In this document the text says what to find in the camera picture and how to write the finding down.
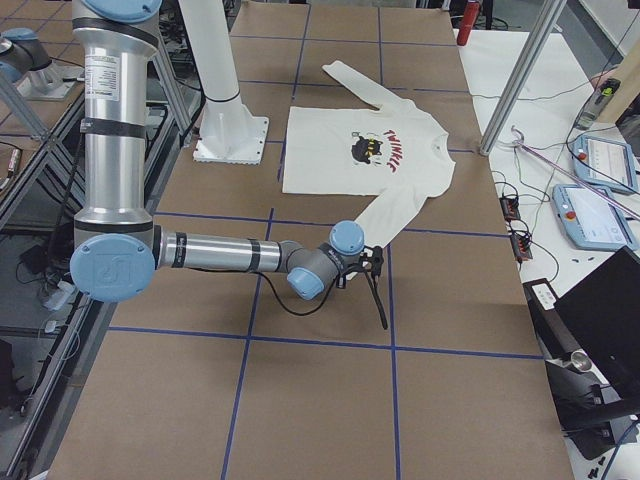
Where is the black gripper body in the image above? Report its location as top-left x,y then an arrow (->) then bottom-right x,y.
363,246 -> 384,276

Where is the red bottle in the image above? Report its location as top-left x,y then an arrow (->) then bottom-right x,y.
456,0 -> 481,46

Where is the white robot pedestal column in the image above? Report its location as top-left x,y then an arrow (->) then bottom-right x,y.
179,0 -> 269,165

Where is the aluminium frame post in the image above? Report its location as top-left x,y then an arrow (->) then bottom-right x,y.
479,0 -> 567,156

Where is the small black relay board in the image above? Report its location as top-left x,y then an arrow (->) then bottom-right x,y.
499,196 -> 521,222

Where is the metal stick with hook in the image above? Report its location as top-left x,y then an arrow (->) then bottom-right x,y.
511,126 -> 640,221

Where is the far blue teach pendant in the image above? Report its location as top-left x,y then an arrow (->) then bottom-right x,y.
570,135 -> 639,195

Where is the black power adapter box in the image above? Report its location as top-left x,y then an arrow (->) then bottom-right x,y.
531,283 -> 557,311

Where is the blue teach pendant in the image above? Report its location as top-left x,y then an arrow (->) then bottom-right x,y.
552,184 -> 639,252
570,135 -> 639,195

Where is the black laptop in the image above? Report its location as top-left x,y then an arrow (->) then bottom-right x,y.
523,247 -> 639,460

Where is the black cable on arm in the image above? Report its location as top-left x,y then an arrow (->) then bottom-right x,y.
257,259 -> 389,331

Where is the near blue teach pendant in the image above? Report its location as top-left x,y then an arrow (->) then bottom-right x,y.
552,184 -> 639,252

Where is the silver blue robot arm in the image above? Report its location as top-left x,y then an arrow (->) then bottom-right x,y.
70,1 -> 383,302

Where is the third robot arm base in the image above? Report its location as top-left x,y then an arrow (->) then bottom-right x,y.
1,27 -> 83,101

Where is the cream long-sleeve cat shirt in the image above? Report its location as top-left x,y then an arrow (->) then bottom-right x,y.
283,60 -> 455,247

